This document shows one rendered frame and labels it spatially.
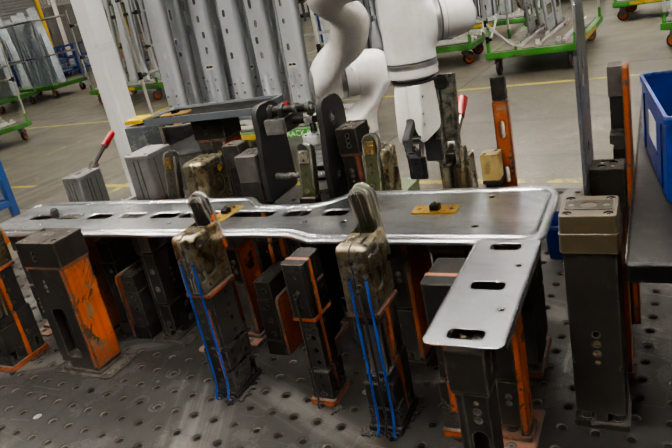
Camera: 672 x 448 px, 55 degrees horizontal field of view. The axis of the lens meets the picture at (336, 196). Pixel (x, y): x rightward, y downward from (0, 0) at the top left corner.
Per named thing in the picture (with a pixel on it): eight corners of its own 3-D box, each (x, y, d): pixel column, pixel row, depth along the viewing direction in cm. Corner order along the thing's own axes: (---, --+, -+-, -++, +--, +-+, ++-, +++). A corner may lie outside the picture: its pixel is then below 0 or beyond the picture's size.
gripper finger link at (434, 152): (426, 121, 119) (431, 155, 121) (421, 126, 116) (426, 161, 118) (443, 120, 117) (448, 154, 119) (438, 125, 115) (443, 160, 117)
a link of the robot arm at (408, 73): (397, 57, 113) (400, 74, 114) (379, 68, 106) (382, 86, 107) (443, 51, 109) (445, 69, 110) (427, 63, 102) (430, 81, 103)
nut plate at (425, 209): (410, 214, 117) (409, 208, 116) (416, 206, 120) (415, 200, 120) (455, 214, 113) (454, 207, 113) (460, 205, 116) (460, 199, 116)
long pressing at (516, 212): (-30, 241, 161) (-32, 235, 160) (42, 206, 179) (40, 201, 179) (543, 246, 97) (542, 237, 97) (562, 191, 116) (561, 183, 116)
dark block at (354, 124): (368, 298, 153) (334, 128, 140) (379, 284, 159) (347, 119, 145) (387, 299, 151) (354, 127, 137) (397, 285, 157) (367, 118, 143)
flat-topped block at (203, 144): (230, 270, 185) (189, 119, 170) (245, 257, 191) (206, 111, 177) (259, 271, 180) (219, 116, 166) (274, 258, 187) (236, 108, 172)
